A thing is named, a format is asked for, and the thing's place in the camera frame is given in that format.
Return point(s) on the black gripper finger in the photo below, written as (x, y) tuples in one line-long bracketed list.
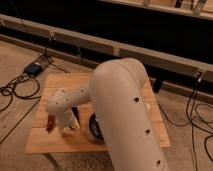
[(76, 113)]

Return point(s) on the beige cylindrical gripper body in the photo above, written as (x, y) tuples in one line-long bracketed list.
[(67, 120)]

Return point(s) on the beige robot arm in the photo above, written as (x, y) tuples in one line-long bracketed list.
[(114, 90)]

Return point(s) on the red chili pepper toy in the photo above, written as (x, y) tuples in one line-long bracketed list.
[(50, 124)]

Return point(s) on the black round bowl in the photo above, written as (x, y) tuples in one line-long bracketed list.
[(94, 129)]

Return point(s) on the wooden table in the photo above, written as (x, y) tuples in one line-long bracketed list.
[(40, 141)]

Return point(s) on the blue power adapter box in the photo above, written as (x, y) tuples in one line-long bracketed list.
[(33, 69)]

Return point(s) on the long wooden beam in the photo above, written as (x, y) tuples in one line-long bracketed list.
[(153, 58)]

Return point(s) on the wooden shelf top background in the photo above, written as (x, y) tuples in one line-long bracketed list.
[(202, 9)]

